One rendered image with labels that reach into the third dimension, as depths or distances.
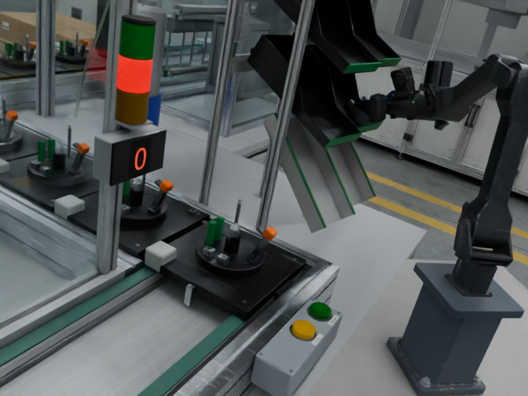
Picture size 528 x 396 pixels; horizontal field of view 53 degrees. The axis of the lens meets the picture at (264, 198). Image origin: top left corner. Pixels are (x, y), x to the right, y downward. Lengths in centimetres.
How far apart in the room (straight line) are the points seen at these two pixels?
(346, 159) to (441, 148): 365
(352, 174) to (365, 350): 51
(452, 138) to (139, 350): 433
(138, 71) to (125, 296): 41
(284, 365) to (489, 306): 38
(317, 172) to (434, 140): 380
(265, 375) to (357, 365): 25
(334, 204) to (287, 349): 49
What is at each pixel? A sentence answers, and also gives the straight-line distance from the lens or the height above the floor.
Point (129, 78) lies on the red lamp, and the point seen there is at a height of 133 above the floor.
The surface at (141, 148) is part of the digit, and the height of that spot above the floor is 122.
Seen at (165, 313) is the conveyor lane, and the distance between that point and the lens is 100.
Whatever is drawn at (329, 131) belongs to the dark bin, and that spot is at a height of 121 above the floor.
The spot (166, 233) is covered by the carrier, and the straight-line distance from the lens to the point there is 112.
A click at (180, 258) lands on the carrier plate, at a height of 97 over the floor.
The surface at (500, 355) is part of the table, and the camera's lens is 128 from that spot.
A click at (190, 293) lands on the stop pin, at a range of 98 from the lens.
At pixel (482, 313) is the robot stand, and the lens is 99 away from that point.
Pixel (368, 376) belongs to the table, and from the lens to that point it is 106.
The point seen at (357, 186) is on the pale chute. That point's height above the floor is 102.
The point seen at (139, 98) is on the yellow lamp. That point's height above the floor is 130.
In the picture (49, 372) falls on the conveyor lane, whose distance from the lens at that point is 89.
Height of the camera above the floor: 154
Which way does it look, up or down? 25 degrees down
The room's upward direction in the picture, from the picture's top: 12 degrees clockwise
